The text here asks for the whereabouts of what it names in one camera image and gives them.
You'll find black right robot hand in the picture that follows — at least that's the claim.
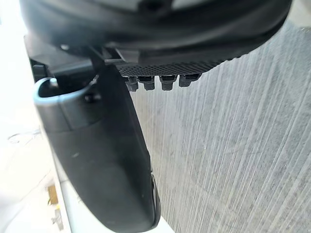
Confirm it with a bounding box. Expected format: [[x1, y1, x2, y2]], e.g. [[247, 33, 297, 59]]
[[18, 0, 293, 233]]

